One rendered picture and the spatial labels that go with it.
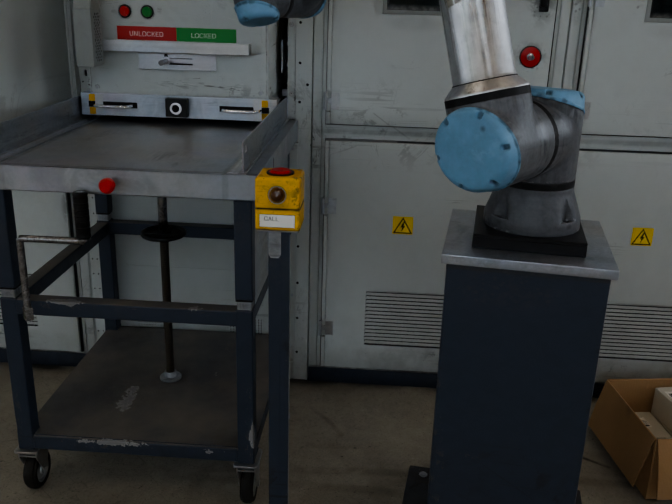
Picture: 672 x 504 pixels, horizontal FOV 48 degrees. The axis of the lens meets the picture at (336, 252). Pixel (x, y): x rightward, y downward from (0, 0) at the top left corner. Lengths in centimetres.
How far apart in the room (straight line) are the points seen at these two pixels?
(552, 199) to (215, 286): 125
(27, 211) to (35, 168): 81
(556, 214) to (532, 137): 21
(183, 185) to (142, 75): 62
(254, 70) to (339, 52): 25
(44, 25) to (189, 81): 43
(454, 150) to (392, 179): 92
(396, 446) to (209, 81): 113
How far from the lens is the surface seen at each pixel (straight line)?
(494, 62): 134
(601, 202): 233
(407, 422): 232
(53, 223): 249
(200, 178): 160
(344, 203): 225
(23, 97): 221
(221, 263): 238
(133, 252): 245
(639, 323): 250
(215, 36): 210
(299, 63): 221
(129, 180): 164
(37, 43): 227
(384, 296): 235
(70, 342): 263
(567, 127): 147
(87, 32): 208
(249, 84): 210
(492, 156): 129
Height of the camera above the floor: 122
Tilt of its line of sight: 19 degrees down
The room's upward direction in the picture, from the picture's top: 2 degrees clockwise
